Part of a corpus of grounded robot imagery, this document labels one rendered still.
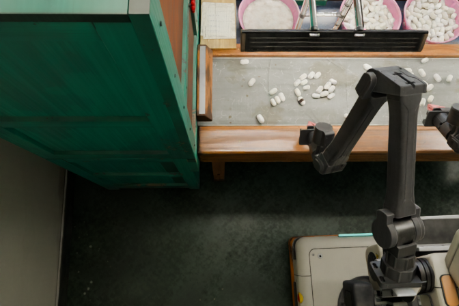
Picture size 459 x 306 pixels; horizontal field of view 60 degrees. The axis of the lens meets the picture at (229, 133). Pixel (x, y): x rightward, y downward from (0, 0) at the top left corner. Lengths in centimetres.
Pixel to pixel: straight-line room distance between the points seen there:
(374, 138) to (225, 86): 63
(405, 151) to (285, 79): 79
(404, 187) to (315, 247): 105
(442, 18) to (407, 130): 112
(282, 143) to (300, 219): 83
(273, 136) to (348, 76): 42
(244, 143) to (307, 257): 73
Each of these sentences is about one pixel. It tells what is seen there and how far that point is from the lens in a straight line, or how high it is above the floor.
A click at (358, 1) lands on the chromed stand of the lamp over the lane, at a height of 112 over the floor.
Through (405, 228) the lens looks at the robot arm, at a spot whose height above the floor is 127.
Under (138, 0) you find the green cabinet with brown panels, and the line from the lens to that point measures 58.
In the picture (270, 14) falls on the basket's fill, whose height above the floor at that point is 74.
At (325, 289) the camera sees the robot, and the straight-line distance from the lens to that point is 205.
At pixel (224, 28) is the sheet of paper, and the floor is 78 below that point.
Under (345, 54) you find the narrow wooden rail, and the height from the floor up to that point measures 76.
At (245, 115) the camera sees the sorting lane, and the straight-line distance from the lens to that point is 161.
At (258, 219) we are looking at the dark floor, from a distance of 228.
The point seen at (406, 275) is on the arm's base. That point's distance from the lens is 113.
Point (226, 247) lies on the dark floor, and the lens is 226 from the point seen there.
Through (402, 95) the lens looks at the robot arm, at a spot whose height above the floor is 143.
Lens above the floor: 226
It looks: 74 degrees down
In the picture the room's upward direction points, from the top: 4 degrees clockwise
